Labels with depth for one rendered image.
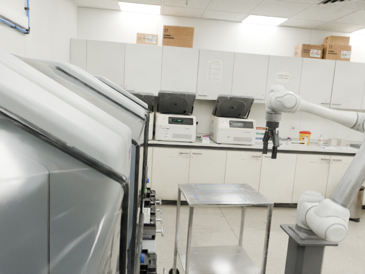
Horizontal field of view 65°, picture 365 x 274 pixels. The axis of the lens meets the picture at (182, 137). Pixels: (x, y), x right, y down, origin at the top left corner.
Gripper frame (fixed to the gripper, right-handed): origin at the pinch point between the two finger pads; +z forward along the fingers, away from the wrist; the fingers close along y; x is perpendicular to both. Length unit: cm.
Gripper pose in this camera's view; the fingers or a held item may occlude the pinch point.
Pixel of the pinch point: (269, 154)
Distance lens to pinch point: 180.5
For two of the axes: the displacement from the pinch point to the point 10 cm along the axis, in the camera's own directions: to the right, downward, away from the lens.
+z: -0.6, 9.9, 1.4
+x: -9.9, -0.5, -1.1
